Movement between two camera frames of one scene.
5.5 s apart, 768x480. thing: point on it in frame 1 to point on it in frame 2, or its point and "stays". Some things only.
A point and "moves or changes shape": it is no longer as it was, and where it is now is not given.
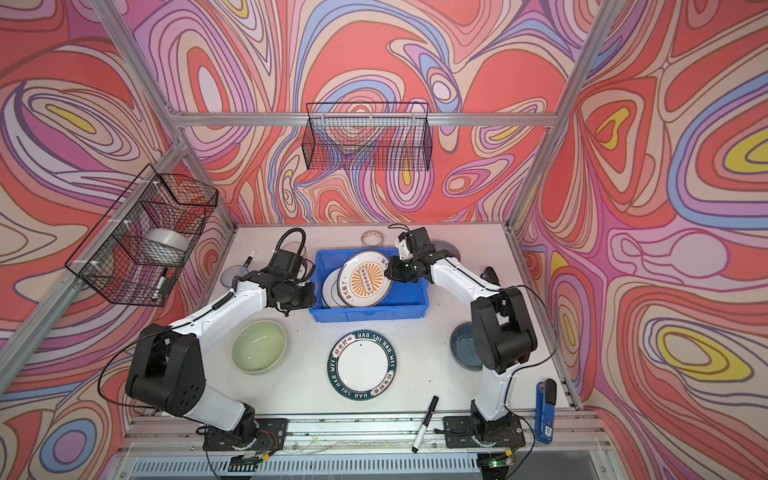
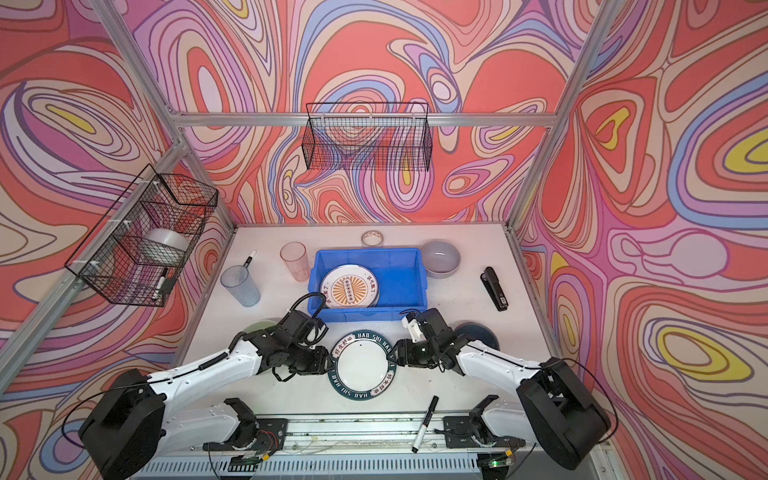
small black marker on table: x=249 y=259 stays
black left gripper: x=310 y=297 to x=320 y=364
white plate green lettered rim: x=362 y=365 stays
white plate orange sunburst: x=361 y=280 moves or changes shape
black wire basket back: x=367 y=136 stays
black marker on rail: x=420 y=436 stays
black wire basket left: x=139 y=255 stays
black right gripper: x=392 y=271 to x=405 y=355
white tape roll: x=164 y=247 stays
